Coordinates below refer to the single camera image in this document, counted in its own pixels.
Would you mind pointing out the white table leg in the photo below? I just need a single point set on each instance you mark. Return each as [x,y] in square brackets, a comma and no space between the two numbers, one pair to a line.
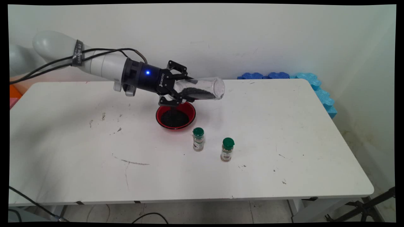
[311,212]

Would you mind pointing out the black tripod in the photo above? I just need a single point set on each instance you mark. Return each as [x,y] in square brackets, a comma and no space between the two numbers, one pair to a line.
[366,208]

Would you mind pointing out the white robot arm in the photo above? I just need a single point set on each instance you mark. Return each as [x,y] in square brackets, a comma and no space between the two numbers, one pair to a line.
[104,64]

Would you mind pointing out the dark blue foam mat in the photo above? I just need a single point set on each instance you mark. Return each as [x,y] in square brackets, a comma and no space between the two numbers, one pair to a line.
[252,76]

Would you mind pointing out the black seed pile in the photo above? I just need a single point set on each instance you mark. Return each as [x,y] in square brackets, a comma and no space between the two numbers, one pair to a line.
[173,119]

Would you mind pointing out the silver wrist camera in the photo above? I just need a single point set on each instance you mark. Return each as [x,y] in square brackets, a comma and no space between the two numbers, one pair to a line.
[130,90]

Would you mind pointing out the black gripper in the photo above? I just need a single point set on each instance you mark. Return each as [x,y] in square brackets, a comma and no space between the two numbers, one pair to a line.
[148,78]

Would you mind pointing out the red bowl black rim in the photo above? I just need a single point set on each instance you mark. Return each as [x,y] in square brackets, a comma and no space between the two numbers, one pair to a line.
[191,116]

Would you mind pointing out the clear plastic jar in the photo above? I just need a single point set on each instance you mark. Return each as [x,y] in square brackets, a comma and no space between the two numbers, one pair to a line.
[205,88]

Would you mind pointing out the light blue foam mat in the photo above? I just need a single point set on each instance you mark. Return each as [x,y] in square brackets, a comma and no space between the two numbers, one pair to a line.
[317,86]

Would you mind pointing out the orange foam mat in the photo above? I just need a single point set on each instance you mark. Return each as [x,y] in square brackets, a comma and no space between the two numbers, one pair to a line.
[14,93]

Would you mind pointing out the pink foam mat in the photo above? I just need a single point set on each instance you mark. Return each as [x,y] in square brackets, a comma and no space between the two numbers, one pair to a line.
[13,102]

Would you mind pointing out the green-capped spice bottle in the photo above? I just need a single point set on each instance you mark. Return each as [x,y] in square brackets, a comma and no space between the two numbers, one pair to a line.
[227,151]
[198,142]

